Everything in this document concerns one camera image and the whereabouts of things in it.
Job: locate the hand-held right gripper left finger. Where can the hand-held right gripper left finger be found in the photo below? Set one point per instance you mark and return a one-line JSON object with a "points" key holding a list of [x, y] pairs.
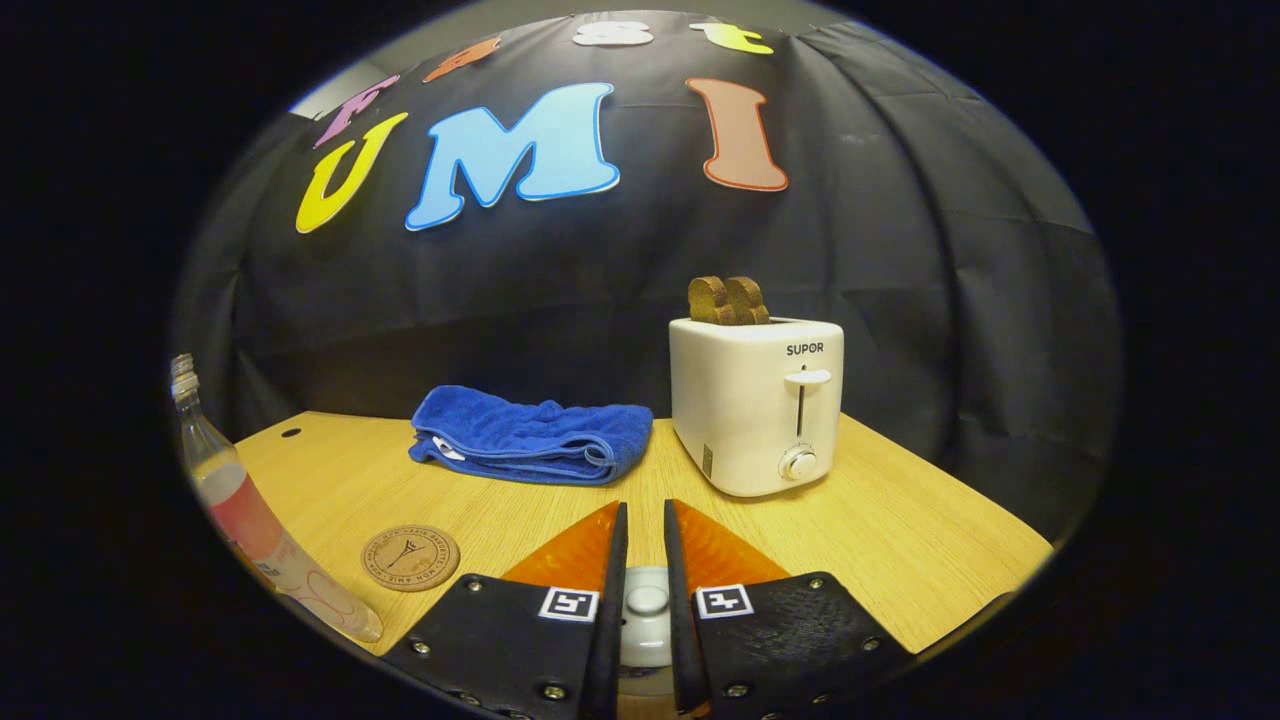
{"points": [[500, 640]]}

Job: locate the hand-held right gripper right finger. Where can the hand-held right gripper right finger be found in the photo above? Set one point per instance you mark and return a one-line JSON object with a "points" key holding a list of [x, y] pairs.
{"points": [[790, 640]]}

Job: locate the round cork coaster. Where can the round cork coaster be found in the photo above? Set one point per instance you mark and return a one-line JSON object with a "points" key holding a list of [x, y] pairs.
{"points": [[410, 558]]}

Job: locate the clear plastic water bottle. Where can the clear plastic water bottle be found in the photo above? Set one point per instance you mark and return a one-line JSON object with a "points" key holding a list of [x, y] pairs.
{"points": [[245, 515]]}

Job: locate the folded blue towel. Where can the folded blue towel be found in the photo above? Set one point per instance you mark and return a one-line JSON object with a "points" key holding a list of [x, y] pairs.
{"points": [[530, 435]]}

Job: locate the white toaster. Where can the white toaster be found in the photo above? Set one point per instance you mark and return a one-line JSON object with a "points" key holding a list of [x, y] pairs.
{"points": [[745, 410]]}

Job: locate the black backdrop cloth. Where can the black backdrop cloth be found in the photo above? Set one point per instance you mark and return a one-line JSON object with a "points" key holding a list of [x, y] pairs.
{"points": [[900, 250]]}

